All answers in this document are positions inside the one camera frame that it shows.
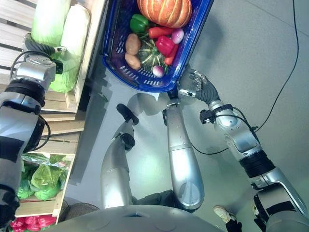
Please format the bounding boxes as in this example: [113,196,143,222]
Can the black silver robot left hand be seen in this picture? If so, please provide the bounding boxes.
[23,33,67,58]

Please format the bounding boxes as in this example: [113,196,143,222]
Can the black silver robot right hand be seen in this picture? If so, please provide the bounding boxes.
[178,68,221,105]

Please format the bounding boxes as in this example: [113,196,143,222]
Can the blue plastic shopping basket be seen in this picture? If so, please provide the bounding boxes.
[101,0,214,94]

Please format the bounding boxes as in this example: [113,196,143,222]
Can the plastic wrapped green vegetables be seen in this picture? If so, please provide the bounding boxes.
[21,154,71,170]

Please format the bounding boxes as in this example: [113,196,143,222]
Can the pale green napa cabbage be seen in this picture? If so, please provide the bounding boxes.
[49,4,91,94]
[30,0,72,48]

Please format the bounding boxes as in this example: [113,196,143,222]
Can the light wooden display shelf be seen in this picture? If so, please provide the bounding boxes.
[0,0,108,155]

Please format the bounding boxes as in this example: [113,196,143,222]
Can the short orange-red carrot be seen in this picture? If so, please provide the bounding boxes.
[164,43,180,66]

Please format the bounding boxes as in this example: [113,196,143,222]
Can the small purple white turnip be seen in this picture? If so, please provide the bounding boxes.
[152,65,166,78]

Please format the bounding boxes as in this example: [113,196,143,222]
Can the red bell pepper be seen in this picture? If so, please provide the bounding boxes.
[155,35,176,58]

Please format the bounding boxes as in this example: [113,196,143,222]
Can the purple red onion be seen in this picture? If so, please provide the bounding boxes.
[170,28,185,44]

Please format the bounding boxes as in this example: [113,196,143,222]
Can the dark green striped squash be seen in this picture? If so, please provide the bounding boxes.
[137,38,168,73]

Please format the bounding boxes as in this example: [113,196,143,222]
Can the long orange-red carrot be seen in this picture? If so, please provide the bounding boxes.
[148,26,174,39]

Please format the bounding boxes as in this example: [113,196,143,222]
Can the brown potato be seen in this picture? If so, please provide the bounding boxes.
[125,33,141,55]
[124,53,141,71]

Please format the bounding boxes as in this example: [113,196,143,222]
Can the orange striped pumpkin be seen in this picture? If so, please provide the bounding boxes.
[137,0,193,29]

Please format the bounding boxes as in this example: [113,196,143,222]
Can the green bell pepper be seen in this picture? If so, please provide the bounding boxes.
[129,14,150,34]

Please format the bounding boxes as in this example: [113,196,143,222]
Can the silver robot left leg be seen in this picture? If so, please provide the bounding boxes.
[99,103,140,210]

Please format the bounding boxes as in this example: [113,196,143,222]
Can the person's white shoe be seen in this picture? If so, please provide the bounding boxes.
[213,205,238,224]

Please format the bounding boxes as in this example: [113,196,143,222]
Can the green leaf lettuce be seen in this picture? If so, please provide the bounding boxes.
[35,183,61,202]
[30,164,61,189]
[17,178,35,200]

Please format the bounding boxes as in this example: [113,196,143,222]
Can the person's leg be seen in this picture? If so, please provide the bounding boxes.
[225,218,243,232]

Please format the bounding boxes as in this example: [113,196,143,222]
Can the light wooden crate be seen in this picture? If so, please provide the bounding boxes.
[14,152,76,218]

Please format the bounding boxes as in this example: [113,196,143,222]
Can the grey robot torso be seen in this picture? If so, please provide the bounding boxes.
[50,205,219,232]

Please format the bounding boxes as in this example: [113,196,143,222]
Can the red peppers in plastic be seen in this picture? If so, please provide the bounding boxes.
[9,215,57,232]

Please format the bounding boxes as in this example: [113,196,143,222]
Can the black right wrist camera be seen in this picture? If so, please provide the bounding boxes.
[199,109,216,125]

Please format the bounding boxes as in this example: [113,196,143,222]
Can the black cable on floor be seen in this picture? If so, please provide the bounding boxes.
[190,0,300,155]

